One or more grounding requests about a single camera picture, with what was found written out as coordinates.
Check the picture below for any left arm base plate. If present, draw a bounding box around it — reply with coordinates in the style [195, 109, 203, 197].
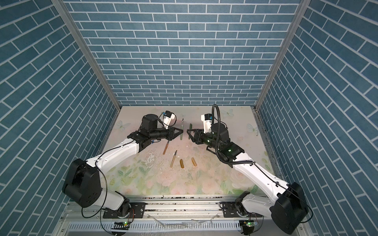
[102, 202, 146, 219]

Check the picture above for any tan pen cap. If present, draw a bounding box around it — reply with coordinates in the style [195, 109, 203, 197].
[191, 157, 197, 167]

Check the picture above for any tan pen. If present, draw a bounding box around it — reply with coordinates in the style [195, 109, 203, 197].
[170, 150, 178, 168]

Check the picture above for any aluminium mounting rail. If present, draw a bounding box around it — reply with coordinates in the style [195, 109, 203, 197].
[53, 196, 314, 236]

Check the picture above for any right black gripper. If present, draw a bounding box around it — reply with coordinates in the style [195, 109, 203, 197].
[187, 128, 222, 152]

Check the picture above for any green pen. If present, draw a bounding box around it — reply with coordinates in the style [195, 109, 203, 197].
[180, 118, 184, 140]

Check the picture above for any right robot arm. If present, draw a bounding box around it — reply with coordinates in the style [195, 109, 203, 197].
[187, 104, 313, 235]

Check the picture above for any floral table mat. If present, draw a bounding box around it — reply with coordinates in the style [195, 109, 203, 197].
[101, 106, 273, 197]

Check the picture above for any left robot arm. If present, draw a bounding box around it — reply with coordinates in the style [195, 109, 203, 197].
[62, 111, 183, 210]

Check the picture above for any brown pen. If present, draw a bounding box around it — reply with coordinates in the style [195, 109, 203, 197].
[162, 141, 170, 155]

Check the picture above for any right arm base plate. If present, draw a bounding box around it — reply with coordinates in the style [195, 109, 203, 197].
[218, 202, 262, 218]

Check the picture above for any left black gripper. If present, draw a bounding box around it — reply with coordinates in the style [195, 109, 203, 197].
[149, 125, 184, 141]

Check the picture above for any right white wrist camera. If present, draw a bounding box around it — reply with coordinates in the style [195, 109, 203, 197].
[201, 114, 213, 133]

